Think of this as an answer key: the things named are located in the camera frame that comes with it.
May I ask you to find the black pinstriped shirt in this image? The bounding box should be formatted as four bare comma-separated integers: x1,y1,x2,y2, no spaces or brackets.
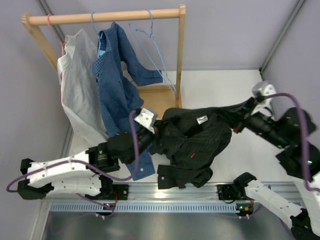
149,98,256,190

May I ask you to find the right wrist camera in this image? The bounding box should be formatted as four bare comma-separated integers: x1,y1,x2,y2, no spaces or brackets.
251,81,277,105

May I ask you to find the pink wire hanger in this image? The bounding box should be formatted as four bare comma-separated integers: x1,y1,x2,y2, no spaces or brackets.
46,13,67,56

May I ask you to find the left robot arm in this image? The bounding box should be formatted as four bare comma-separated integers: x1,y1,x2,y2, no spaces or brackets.
17,127,158,200

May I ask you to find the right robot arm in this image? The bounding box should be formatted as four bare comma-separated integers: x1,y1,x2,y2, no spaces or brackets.
232,107,320,240

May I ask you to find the blue hanger holding shirt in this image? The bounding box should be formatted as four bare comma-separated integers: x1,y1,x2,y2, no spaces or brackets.
90,11,105,58

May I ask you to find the white shirt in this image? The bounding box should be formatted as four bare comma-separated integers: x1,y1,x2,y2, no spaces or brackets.
57,29,108,150

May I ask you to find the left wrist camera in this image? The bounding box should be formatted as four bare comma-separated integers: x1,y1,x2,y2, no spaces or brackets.
134,108,158,134

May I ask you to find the aluminium mounting rail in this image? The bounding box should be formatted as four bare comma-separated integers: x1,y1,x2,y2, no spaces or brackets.
39,181,303,202

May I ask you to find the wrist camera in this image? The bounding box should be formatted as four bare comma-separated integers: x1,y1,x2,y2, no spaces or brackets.
251,81,277,105
134,108,158,134

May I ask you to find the wooden clothes rack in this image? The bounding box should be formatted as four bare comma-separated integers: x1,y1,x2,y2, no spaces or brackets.
20,4,186,116

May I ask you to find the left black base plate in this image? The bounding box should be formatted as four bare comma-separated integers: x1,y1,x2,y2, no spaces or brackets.
99,183,129,201

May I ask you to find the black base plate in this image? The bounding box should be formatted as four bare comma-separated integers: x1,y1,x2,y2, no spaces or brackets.
217,183,249,204
99,183,129,201

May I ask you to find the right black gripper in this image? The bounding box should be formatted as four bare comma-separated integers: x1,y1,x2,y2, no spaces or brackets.
214,96,287,149

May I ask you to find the blue checked shirt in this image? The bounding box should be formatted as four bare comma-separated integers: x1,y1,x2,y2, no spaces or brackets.
91,21,164,182

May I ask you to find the white slotted cable duct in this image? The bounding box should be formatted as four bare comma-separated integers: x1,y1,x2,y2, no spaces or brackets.
50,202,252,214

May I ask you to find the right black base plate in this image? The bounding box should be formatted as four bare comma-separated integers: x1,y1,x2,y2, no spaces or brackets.
217,183,249,204

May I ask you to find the light blue hanger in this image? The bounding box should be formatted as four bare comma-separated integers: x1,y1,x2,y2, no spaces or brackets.
128,9,178,96

